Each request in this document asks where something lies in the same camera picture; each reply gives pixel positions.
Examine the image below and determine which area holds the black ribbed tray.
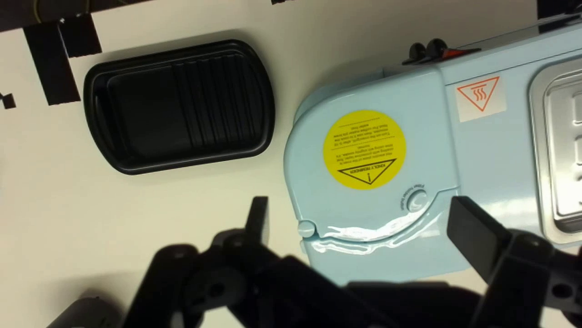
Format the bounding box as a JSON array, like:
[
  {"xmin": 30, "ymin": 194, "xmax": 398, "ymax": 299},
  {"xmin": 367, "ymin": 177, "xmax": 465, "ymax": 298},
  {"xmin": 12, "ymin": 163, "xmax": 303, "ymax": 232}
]
[{"xmin": 81, "ymin": 39, "xmax": 276, "ymax": 177}]

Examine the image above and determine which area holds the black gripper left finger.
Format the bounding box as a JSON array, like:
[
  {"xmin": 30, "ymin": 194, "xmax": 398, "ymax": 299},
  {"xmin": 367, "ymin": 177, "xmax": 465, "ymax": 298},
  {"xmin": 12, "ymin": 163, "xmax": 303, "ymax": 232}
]
[{"xmin": 123, "ymin": 196, "xmax": 287, "ymax": 328}]

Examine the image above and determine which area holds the light blue breakfast maker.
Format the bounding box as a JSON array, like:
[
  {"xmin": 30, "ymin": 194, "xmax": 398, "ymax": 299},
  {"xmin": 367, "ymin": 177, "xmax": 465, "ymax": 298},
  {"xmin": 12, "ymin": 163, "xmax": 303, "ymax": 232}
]
[{"xmin": 281, "ymin": 24, "xmax": 582, "ymax": 289}]

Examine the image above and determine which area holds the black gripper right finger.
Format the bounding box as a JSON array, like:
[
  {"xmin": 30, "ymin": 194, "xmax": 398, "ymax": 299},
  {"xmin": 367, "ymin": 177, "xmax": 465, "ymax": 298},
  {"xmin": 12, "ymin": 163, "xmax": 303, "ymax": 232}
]
[{"xmin": 445, "ymin": 196, "xmax": 582, "ymax": 328}]

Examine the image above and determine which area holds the black cylindrical object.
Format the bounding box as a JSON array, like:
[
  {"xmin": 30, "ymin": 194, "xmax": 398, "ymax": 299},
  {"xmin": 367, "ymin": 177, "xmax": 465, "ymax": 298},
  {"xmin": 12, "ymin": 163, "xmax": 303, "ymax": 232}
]
[{"xmin": 47, "ymin": 290, "xmax": 123, "ymax": 328}]

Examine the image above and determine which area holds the large black tape strip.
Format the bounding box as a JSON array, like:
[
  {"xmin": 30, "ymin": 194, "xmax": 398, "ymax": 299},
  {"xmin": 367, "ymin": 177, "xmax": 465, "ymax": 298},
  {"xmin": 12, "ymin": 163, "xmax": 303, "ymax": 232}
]
[{"xmin": 23, "ymin": 22, "xmax": 81, "ymax": 106}]

